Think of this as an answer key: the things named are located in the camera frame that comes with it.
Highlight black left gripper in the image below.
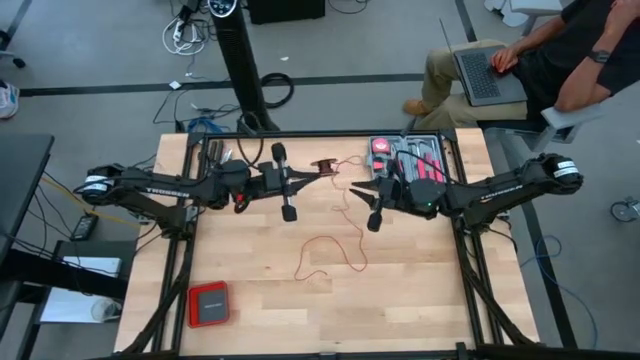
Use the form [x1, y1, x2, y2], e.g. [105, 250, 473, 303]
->
[252, 142, 324, 223]

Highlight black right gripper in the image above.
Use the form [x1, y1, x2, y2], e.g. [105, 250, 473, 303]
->
[351, 177, 409, 233]

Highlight thin red wire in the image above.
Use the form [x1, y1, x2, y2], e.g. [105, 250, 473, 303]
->
[293, 154, 371, 282]

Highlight grey tool kit case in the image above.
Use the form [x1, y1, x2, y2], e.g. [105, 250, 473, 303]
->
[366, 134, 448, 189]

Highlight black pliers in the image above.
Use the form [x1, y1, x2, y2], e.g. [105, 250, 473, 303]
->
[206, 139, 225, 174]

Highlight tan boot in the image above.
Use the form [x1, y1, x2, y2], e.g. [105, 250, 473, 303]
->
[401, 98, 431, 118]

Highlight black tower fan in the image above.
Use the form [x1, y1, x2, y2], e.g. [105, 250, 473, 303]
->
[207, 0, 281, 135]

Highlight red-rimmed black box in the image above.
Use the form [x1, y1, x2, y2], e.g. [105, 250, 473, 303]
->
[187, 280, 231, 329]

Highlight grey laptop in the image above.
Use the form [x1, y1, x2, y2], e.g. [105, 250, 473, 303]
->
[438, 17, 529, 108]

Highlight black floor box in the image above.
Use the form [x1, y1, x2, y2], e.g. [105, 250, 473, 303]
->
[246, 0, 327, 26]

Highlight person's right hand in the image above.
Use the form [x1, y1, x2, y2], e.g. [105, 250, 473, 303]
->
[490, 45, 520, 74]

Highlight black power adapter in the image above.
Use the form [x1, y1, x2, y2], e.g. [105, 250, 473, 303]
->
[69, 213, 100, 243]

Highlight clear plastic cup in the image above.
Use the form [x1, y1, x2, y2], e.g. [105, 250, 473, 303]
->
[90, 297, 123, 323]

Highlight white chair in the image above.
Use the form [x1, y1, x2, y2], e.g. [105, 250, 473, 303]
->
[484, 0, 566, 36]

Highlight black side stand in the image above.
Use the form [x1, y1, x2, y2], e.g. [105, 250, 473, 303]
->
[0, 239, 138, 360]

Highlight person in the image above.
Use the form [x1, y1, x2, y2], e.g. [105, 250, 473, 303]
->
[402, 0, 640, 132]

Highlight grey caster wheel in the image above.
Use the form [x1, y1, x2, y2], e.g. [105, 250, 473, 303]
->
[609, 196, 640, 224]

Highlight white paper sheet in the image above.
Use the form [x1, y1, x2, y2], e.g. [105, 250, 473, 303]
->
[38, 255, 123, 324]

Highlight black desk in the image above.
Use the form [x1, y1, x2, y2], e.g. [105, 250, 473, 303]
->
[0, 133, 55, 261]

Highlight white sneaker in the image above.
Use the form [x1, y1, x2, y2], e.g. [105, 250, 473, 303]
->
[0, 79, 20, 120]

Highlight black chair base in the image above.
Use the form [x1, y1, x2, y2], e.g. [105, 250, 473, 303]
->
[0, 29, 27, 70]

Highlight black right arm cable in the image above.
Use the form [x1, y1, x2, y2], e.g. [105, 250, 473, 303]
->
[392, 148, 449, 185]

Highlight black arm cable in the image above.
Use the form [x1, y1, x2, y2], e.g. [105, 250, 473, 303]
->
[392, 148, 449, 185]
[235, 111, 267, 169]

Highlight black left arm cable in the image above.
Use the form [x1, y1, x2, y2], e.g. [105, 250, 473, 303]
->
[235, 111, 267, 169]

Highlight black silver wire stripper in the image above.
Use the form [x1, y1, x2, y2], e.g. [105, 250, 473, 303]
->
[215, 147, 235, 171]

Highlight black coiled floor cable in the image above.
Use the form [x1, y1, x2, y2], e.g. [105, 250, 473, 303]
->
[259, 72, 295, 110]

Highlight blue floor cable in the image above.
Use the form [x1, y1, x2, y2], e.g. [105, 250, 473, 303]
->
[186, 115, 232, 135]
[519, 233, 600, 351]

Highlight white power strip cables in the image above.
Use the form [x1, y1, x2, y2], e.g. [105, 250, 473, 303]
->
[161, 13, 208, 57]

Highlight yellow cable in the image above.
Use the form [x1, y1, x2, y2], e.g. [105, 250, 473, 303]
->
[39, 174, 142, 232]

